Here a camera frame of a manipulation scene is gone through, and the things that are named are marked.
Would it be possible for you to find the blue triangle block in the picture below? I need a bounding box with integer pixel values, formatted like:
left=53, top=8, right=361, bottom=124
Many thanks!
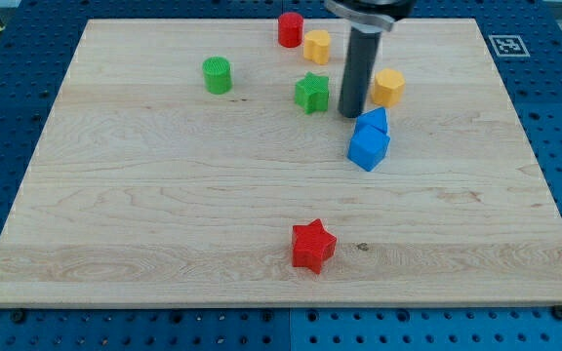
left=355, top=106, right=388, bottom=135

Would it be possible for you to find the red star block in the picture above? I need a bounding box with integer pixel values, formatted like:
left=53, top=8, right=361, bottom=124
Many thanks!
left=292, top=218, right=337, bottom=275

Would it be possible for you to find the wooden board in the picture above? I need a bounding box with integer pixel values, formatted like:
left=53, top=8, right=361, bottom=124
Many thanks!
left=0, top=19, right=562, bottom=309

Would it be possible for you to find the blue cube block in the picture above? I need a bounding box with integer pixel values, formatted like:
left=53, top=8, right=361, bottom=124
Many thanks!
left=347, top=125, right=390, bottom=172

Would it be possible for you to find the green star block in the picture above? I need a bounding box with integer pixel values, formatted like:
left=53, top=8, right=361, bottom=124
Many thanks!
left=295, top=72, right=329, bottom=114

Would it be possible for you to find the red cylinder block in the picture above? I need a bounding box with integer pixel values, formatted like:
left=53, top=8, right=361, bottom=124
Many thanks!
left=277, top=12, right=303, bottom=48

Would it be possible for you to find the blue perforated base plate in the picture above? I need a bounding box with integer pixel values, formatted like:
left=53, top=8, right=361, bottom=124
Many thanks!
left=0, top=1, right=562, bottom=350

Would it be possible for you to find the green cylinder block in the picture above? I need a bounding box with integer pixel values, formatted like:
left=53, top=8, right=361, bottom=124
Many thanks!
left=202, top=57, right=232, bottom=95

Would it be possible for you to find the yellow heart block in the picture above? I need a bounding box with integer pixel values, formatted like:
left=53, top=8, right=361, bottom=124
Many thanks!
left=302, top=29, right=331, bottom=65

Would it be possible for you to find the white fiducial marker tag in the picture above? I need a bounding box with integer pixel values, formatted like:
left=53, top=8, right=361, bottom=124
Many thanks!
left=489, top=34, right=530, bottom=58

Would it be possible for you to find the yellow hexagon block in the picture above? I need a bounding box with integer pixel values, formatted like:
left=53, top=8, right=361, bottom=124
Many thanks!
left=371, top=68, right=406, bottom=107

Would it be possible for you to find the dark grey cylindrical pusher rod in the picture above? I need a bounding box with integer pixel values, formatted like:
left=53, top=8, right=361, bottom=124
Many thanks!
left=338, top=23, right=382, bottom=118

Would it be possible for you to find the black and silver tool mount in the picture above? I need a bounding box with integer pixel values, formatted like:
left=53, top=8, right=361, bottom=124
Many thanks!
left=324, top=0, right=417, bottom=32

